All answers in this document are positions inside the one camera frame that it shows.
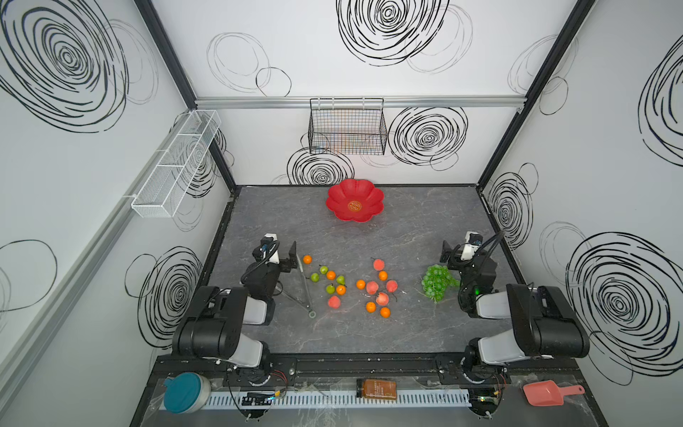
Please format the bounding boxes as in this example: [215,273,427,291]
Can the green grape bunch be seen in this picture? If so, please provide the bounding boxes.
[421,264,460,302]

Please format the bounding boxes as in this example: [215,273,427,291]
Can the red peach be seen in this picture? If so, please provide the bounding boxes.
[327,295,341,310]

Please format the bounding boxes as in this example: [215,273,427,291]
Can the red flower-shaped bowl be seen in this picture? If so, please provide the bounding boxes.
[325,179,384,222]

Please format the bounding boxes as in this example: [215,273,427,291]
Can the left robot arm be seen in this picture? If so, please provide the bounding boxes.
[172,234,300,370]

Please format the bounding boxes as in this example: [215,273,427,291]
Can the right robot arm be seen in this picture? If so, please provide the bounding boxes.
[439,233,590,384]

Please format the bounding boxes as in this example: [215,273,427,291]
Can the green-tipped metal tongs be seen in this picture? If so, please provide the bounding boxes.
[277,263,317,320]

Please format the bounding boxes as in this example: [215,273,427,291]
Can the pink plastic scoop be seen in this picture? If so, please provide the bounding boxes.
[522,381,585,407]

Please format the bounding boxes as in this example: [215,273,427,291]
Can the teal lidded container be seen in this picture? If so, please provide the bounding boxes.
[163,372,212,415]

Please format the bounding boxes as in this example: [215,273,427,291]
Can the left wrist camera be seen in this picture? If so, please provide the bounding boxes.
[263,233,279,264]

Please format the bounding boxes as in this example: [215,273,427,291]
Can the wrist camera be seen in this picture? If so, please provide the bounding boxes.
[461,231,484,261]
[263,233,279,264]

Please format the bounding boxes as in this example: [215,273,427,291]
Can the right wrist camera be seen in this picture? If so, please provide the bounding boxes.
[461,231,484,261]

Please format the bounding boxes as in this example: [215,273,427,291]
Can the white wire shelf basket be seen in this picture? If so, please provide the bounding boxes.
[132,110,222,219]

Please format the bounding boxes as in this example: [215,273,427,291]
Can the black wire basket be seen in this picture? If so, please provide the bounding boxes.
[307,97,389,156]

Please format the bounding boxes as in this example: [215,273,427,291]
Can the white cable duct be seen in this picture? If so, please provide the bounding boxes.
[203,389,471,410]

